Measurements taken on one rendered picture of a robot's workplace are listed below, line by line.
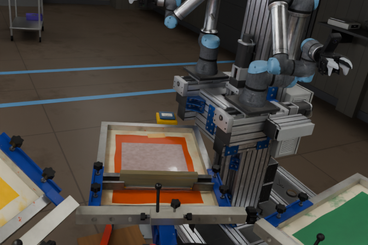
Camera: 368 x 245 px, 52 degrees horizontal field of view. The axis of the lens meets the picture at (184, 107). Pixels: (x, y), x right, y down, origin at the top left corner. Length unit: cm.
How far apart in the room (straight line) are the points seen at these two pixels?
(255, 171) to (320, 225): 91
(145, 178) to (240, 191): 108
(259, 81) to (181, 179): 67
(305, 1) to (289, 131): 68
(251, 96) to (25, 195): 121
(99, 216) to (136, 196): 28
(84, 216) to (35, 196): 20
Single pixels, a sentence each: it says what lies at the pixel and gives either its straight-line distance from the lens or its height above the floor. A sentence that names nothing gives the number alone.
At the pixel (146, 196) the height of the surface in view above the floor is 95.
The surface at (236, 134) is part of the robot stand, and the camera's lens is 205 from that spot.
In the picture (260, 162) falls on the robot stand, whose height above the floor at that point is 72.
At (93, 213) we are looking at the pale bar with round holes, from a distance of 153.
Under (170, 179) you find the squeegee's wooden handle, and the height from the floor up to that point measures 103.
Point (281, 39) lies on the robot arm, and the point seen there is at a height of 167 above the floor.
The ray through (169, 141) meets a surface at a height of 95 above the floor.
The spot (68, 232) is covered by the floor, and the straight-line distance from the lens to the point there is 298.
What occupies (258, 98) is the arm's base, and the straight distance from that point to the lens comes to 204.
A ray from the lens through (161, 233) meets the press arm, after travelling 146.
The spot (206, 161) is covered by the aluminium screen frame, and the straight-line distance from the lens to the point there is 199.
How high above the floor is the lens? 204
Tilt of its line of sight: 24 degrees down
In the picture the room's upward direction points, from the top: 8 degrees clockwise
